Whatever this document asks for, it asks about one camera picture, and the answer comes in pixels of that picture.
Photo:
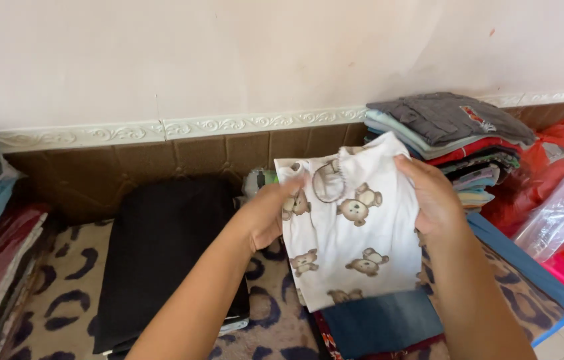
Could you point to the person's left hand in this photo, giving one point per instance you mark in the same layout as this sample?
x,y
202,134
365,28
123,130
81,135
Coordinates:
x,y
262,220

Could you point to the person's right hand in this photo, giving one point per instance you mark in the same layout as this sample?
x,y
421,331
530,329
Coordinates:
x,y
437,202

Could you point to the white teddy bear print garment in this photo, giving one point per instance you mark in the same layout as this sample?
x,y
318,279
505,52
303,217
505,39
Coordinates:
x,y
352,235

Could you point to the small clear packet, green item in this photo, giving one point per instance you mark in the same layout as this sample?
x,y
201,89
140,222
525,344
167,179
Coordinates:
x,y
258,181

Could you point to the stack of folded clothes, grey-topped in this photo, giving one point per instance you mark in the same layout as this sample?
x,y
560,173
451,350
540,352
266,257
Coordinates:
x,y
452,135

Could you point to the red plastic bag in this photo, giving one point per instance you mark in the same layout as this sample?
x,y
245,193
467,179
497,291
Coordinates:
x,y
537,175

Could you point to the black folded cloth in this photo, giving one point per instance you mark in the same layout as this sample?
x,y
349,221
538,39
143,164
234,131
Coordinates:
x,y
162,250

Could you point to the blue denim folded garment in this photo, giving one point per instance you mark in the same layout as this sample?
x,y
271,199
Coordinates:
x,y
382,320

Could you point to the leopard print mattress, blue edge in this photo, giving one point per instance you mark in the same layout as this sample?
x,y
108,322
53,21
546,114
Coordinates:
x,y
62,300

